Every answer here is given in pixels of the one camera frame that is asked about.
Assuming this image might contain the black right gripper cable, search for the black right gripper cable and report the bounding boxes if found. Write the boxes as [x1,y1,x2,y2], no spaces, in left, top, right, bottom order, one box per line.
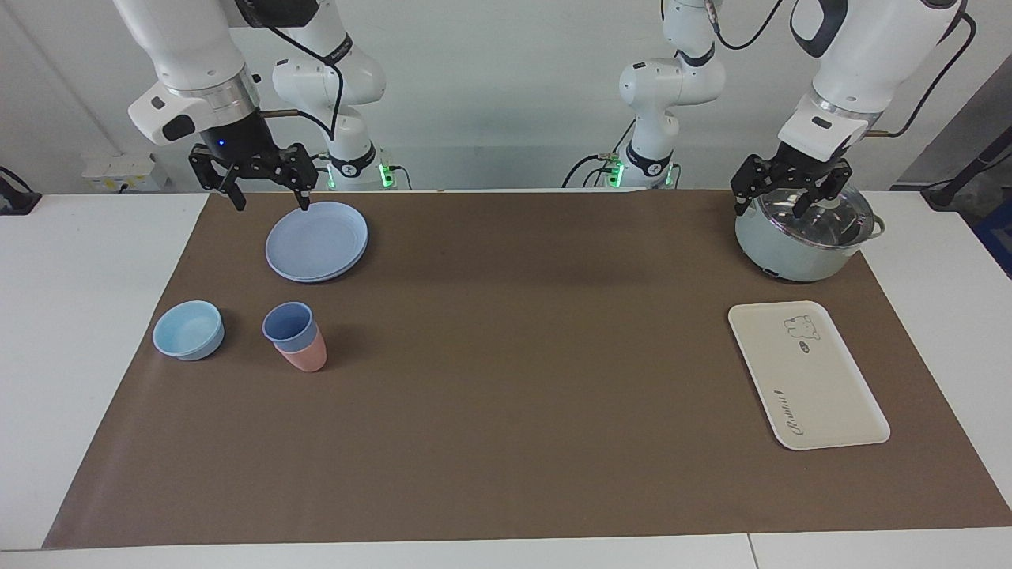
[261,24,346,141]

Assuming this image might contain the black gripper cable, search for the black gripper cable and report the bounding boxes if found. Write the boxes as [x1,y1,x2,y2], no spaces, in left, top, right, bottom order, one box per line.
[261,24,346,141]
[866,8,979,139]

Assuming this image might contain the black clamp with cable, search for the black clamp with cable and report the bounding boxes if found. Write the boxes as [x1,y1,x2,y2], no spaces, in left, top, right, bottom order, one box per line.
[0,166,42,216]

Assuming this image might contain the glass pot lid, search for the glass pot lid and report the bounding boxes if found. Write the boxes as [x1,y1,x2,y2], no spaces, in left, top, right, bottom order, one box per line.
[755,187,876,250]

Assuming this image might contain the pink plastic cup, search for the pink plastic cup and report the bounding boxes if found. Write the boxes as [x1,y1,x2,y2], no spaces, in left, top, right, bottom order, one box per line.
[273,326,327,373]

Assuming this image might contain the light blue bowl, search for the light blue bowl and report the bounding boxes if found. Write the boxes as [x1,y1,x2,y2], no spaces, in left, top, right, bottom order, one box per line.
[153,300,225,361]

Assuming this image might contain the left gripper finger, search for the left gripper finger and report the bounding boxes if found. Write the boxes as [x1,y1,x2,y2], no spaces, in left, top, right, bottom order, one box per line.
[793,160,854,220]
[730,154,784,217]

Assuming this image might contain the blue plastic plate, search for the blue plastic plate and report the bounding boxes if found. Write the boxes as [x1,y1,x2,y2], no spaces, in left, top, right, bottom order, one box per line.
[265,201,369,284]

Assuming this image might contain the pale green electric pot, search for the pale green electric pot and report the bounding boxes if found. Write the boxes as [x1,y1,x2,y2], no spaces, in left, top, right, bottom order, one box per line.
[734,186,886,283]

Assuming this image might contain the blue plastic cup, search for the blue plastic cup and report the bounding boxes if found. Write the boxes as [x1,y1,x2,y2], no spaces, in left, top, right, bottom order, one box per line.
[262,302,319,354]

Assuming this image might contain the black stand with cable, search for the black stand with cable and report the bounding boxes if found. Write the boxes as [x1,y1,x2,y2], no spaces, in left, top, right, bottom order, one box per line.
[921,130,1012,210]

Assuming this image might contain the black base cable bundle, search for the black base cable bundle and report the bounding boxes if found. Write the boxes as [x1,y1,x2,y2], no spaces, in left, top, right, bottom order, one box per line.
[561,119,636,189]

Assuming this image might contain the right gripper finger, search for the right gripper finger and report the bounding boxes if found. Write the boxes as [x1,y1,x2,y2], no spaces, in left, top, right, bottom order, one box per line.
[269,142,319,212]
[188,145,247,212]

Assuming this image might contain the cream rabbit print tray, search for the cream rabbit print tray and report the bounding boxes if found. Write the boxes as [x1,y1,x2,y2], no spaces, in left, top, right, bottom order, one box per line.
[727,300,891,451]

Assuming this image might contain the white wall socket strip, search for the white wall socket strip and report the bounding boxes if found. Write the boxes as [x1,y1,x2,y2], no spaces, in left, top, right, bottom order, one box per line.
[83,154,171,193]

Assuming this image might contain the blue box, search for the blue box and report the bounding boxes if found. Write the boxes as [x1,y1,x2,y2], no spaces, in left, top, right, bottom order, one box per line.
[974,198,1012,279]

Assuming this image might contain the brown table mat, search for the brown table mat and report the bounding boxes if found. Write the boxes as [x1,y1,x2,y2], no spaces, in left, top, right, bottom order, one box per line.
[42,190,1012,549]

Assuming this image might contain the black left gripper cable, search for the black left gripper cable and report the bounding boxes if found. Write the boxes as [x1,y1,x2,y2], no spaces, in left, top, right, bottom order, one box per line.
[866,8,979,139]

